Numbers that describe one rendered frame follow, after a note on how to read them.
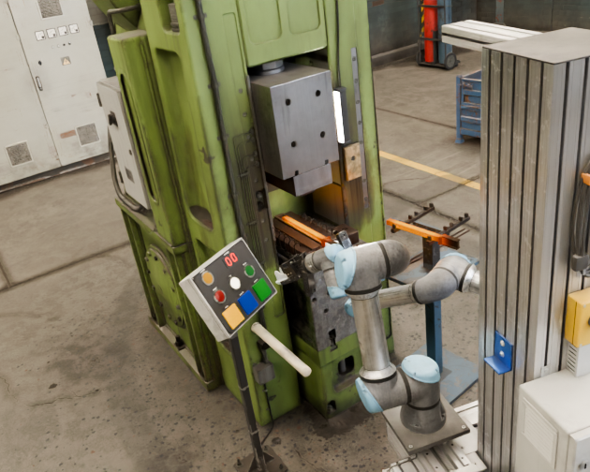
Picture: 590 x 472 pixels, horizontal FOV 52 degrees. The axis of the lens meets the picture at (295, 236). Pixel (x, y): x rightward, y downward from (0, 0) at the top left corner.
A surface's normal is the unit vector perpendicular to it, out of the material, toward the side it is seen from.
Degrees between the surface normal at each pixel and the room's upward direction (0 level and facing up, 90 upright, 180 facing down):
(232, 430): 0
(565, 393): 0
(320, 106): 90
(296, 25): 90
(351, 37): 90
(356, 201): 90
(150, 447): 0
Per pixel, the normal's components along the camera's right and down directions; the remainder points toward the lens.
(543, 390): -0.13, -0.88
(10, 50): 0.58, 0.31
